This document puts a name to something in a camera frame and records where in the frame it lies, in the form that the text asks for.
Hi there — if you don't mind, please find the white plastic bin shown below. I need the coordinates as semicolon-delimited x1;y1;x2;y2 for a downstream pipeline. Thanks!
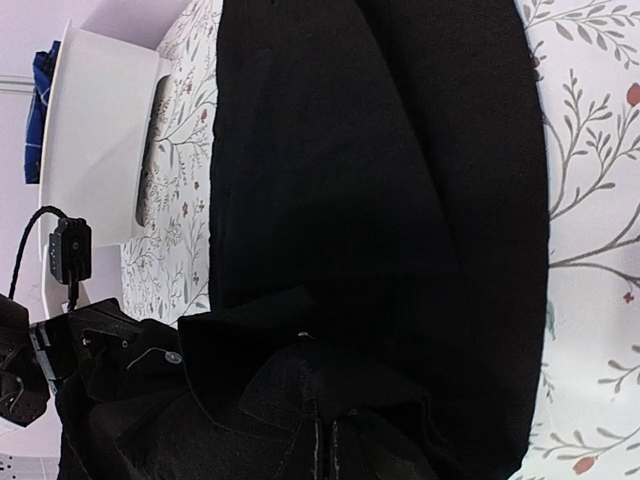
37;24;179;321

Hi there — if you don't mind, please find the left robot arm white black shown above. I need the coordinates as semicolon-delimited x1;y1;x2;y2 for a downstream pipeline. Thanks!
1;296;142;428

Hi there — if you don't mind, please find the floral patterned tablecloth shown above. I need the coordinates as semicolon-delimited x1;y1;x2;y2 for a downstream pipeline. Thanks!
121;1;639;479

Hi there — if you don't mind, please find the black long sleeve shirt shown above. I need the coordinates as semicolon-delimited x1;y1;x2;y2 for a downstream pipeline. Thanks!
56;1;549;479

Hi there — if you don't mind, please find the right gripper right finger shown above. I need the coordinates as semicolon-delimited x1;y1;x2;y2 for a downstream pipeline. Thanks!
329;418;370;480

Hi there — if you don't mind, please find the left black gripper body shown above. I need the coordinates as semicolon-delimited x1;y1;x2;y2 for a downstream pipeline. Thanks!
29;298;142;395

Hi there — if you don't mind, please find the blue plaid shirt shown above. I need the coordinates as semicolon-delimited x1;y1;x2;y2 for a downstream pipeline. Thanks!
24;41;61;185

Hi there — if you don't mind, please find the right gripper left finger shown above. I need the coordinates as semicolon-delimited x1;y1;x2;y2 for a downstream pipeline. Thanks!
279;414;321;480

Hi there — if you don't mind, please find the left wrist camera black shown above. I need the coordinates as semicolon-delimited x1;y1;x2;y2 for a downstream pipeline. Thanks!
48;218;92;285

